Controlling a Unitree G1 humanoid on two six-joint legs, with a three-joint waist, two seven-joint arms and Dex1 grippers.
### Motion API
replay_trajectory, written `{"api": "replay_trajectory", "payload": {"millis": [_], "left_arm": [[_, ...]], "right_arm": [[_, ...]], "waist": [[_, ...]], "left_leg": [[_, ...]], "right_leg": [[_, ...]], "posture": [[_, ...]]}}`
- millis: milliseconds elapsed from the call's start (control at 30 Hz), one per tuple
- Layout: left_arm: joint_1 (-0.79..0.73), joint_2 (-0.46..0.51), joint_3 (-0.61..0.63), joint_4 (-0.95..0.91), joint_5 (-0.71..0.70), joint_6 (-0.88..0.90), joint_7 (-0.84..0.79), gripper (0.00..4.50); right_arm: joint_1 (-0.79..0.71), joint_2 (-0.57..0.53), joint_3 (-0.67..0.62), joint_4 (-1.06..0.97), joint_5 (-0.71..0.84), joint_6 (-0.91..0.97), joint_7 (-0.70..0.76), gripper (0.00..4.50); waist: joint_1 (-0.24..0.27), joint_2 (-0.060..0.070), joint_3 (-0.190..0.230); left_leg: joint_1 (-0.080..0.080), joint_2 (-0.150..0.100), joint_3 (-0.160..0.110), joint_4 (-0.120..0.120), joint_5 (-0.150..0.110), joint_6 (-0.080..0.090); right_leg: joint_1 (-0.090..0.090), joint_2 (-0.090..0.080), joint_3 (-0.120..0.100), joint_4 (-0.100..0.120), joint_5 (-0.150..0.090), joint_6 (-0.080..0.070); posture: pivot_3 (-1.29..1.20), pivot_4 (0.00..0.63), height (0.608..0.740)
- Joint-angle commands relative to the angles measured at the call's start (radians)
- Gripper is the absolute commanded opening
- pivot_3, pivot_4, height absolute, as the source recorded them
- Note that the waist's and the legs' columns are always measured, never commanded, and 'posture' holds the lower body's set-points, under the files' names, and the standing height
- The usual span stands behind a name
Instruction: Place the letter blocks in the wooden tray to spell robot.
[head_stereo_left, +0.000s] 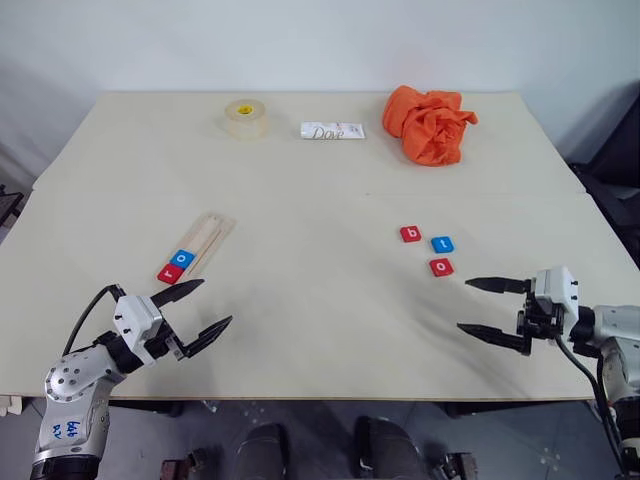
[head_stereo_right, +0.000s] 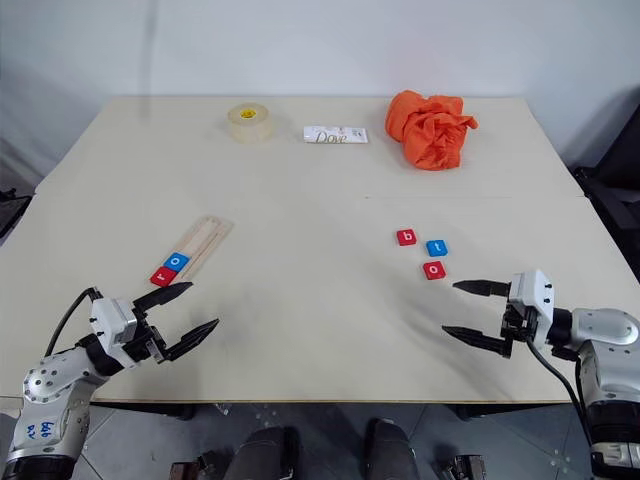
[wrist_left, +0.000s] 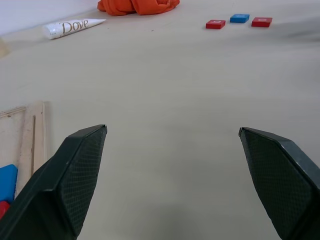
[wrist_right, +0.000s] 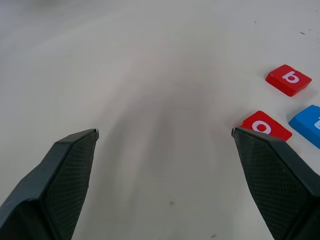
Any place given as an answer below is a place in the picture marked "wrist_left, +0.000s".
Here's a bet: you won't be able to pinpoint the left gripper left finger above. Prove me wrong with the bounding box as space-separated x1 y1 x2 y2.
0 124 108 240

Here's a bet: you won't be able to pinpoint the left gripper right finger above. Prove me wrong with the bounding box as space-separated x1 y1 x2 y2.
238 126 320 240

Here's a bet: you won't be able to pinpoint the red square tile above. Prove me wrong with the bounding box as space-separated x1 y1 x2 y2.
251 16 273 28
205 19 227 30

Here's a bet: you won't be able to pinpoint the blue square tile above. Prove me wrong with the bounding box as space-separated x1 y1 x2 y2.
229 13 250 24

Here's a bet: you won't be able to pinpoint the red blue letter blocks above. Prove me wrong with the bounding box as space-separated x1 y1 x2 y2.
0 100 48 201

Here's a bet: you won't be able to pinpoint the blue block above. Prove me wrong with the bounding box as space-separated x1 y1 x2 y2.
0 164 19 203

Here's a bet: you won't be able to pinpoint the red block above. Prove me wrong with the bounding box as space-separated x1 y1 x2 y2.
0 201 11 220

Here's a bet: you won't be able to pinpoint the white Dove soap box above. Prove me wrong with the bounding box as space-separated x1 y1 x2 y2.
42 18 107 40

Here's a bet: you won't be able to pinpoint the orange crumpled cloth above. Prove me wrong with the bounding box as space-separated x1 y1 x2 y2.
96 0 181 16

